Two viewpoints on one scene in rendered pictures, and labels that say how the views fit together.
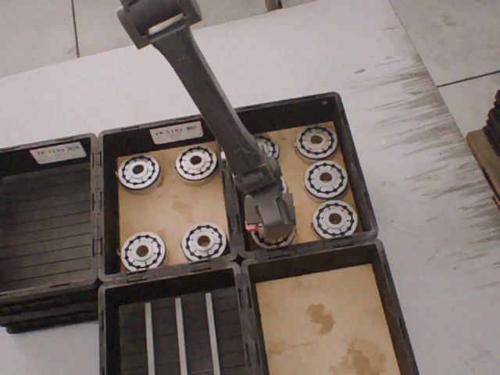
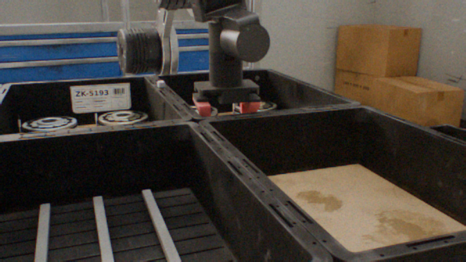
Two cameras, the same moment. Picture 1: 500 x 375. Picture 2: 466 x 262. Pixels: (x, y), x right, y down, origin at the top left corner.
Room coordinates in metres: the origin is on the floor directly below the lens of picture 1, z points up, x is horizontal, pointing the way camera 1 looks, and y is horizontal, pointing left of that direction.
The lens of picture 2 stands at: (-0.12, 0.22, 1.12)
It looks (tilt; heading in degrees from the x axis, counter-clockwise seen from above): 17 degrees down; 341
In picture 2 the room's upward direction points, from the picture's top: straight up
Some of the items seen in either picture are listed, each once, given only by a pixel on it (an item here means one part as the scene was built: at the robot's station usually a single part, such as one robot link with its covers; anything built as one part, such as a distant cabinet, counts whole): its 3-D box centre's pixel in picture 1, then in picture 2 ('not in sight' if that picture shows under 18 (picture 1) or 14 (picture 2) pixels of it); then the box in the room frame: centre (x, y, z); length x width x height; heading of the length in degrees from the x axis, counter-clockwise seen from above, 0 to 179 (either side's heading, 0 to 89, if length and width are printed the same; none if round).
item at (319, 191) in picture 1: (326, 179); not in sight; (0.71, -0.17, 0.86); 0.10 x 0.10 x 0.01
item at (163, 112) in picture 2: (168, 203); (87, 132); (0.71, 0.20, 0.87); 0.40 x 0.30 x 0.11; 0
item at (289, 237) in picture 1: (273, 229); not in sight; (0.61, -0.03, 0.86); 0.10 x 0.10 x 0.01
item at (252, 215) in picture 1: (269, 203); (225, 73); (0.61, -0.03, 0.98); 0.10 x 0.07 x 0.07; 84
